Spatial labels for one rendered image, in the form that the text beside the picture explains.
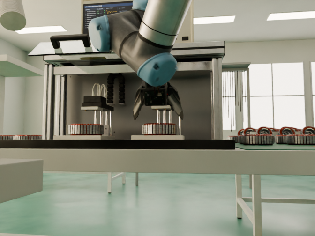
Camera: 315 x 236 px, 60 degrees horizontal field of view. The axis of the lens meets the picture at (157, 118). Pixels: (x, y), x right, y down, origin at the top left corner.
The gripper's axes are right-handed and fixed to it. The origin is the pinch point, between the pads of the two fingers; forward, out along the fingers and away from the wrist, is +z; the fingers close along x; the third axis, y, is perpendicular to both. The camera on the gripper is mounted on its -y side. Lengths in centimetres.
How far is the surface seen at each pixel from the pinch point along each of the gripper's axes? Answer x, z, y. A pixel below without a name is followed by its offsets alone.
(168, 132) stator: 3.5, 1.4, 5.4
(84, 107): -25.7, -1.5, -5.2
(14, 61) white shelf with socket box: -84, 0, -60
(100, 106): -21.1, -0.5, -7.2
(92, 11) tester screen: -28, -27, -36
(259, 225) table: 56, 120, -54
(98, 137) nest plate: -17.2, 1.0, 8.6
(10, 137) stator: -69, 20, -18
